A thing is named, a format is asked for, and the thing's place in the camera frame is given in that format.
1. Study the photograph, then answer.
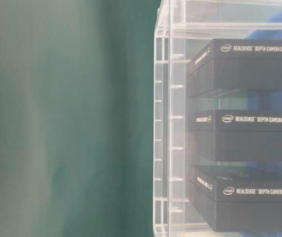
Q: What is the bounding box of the clear plastic storage case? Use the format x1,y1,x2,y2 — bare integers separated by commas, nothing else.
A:
153,0,282,237

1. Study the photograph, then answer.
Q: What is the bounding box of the black box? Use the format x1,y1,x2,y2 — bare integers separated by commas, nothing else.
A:
187,109,282,162
186,39,282,97
187,165,282,233

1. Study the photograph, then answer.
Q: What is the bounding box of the green table cloth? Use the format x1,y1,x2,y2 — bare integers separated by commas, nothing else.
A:
0,0,160,237

